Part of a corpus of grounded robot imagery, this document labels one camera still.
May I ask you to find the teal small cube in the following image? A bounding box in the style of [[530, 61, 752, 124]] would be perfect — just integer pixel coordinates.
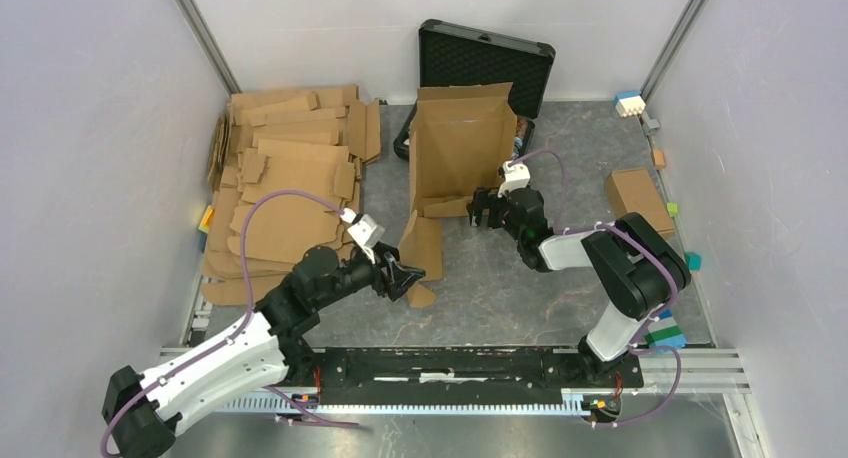
[[685, 251, 702, 272]]

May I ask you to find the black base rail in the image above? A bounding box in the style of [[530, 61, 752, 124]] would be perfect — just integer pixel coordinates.
[[277, 346, 644, 406]]

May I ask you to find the cardboard box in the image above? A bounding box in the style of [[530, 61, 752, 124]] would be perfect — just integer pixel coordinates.
[[604, 168, 676, 239], [399, 82, 517, 308]]

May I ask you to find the blue white toy block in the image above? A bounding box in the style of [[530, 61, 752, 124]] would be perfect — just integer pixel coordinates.
[[613, 91, 646, 118]]

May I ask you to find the orange yellow block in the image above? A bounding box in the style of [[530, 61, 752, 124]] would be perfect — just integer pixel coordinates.
[[197, 204, 215, 252]]

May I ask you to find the blue green block stack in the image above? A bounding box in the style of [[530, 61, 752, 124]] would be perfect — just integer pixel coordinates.
[[644, 309, 687, 349]]

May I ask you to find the black poker chip case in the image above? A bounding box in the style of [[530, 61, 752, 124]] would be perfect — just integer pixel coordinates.
[[418, 19, 556, 158]]

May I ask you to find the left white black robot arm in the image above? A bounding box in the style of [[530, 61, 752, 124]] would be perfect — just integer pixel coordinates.
[[100, 243, 426, 457]]

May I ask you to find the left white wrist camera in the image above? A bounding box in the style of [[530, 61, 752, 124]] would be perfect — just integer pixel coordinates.
[[340, 208, 385, 249]]

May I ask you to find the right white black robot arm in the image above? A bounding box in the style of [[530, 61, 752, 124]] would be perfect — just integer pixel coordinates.
[[467, 187, 691, 386]]

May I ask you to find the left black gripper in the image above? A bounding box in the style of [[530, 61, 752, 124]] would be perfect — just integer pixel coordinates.
[[314, 240, 426, 310]]

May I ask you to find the grey small block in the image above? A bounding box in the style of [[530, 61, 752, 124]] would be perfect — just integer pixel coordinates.
[[640, 117, 661, 136]]

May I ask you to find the stack of flat cardboard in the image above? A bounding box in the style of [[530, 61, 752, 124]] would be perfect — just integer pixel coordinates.
[[200, 84, 381, 306]]

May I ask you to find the small wooden cube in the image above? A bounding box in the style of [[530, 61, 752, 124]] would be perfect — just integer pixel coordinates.
[[652, 150, 667, 170]]

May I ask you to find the folded closed cardboard box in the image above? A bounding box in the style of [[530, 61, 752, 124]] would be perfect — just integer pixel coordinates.
[[604, 168, 676, 239]]

